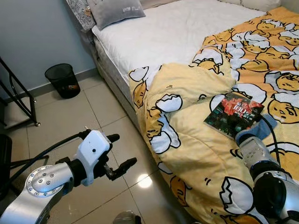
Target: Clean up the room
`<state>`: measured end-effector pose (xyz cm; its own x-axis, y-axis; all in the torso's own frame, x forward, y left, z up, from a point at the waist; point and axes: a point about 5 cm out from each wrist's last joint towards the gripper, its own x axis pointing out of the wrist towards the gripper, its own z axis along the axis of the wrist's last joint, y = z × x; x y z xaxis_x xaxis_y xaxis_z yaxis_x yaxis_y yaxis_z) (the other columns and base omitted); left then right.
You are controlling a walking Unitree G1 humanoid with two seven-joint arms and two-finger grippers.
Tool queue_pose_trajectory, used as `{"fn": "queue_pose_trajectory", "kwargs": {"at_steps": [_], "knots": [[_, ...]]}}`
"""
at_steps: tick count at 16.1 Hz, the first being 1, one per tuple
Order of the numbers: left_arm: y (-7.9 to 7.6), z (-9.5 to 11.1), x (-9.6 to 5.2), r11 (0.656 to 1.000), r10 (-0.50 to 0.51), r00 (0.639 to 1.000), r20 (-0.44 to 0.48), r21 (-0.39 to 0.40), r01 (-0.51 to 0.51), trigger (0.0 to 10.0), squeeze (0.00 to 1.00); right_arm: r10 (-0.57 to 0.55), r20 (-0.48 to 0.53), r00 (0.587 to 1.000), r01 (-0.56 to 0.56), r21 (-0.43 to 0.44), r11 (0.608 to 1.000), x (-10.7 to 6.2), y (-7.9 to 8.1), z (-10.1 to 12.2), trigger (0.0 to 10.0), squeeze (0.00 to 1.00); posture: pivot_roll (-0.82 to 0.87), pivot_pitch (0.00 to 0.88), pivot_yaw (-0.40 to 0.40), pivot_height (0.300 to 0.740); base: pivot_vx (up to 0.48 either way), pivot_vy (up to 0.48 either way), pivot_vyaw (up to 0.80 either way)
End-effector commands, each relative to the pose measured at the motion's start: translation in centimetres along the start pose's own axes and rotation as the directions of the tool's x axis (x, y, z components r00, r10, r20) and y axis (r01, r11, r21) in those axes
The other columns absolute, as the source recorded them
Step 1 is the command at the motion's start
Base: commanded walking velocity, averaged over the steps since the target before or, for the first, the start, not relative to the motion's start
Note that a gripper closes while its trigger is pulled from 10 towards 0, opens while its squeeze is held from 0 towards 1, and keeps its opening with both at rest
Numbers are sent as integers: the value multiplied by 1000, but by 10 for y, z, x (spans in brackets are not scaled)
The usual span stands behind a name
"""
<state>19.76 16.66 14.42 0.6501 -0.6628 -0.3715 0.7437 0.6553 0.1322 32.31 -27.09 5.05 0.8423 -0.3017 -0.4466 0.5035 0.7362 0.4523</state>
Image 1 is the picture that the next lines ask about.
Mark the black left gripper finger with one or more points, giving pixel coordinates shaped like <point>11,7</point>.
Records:
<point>124,167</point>
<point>113,138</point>

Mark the blue cloth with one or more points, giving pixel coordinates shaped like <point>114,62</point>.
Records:
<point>250,135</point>

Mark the grey robot left leg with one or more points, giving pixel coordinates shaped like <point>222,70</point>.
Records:
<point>126,218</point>

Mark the grey patterned mattress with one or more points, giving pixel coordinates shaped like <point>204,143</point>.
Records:
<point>112,70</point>

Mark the yellow egg print blanket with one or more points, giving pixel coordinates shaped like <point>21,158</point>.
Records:
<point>196,154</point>

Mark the black mesh waste bin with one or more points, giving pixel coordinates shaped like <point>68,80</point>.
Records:
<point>63,81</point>

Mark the black metal rack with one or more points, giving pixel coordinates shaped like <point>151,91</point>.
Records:
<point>33,112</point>

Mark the red and green cover book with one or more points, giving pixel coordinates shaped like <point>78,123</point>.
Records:
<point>231,112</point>

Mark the white quilted bed sheet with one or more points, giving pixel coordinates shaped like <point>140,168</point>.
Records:
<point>177,32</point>

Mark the grey pillow with lettering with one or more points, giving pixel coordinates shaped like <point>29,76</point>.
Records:
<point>117,11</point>

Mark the grey patterned pillow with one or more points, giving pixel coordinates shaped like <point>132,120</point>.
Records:
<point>79,11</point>

